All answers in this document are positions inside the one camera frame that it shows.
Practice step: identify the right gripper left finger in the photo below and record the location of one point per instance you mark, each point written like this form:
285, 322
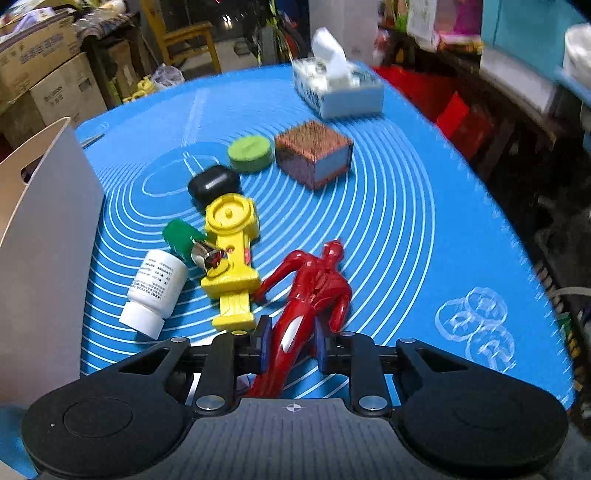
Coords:
261, 344

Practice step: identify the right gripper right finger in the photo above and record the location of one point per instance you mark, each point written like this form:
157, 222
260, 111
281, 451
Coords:
322, 345

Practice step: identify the red superhero figure toy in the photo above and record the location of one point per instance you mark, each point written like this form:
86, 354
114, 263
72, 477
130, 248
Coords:
318, 286

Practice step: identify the white medicine bottle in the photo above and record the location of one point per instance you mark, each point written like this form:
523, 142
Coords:
153, 293

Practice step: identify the green handled metal stamp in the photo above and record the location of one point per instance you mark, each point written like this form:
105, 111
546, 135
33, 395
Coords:
190, 244

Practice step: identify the beige plastic storage bin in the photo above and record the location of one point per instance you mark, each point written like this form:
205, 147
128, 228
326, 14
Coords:
50, 206

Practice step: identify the yellow plastic toy launcher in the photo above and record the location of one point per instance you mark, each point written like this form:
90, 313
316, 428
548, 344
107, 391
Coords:
232, 224

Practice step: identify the blue silicone baking mat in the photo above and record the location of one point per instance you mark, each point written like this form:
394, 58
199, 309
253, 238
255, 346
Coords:
449, 366

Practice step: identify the black earbuds case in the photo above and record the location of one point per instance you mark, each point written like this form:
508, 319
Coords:
212, 183

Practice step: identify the patterned square gift box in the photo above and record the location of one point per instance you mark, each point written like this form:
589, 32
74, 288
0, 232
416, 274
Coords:
313, 153

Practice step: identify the green round tin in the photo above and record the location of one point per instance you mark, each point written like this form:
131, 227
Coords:
250, 154

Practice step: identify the tissue box with tissue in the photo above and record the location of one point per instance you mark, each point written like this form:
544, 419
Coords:
333, 86

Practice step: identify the yellow oil jug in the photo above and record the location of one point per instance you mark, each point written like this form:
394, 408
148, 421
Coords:
144, 88

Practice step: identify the wooden chair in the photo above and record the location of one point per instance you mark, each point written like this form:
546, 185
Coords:
166, 39

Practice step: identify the stacked cardboard boxes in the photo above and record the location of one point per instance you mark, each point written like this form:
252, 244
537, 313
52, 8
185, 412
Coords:
45, 76

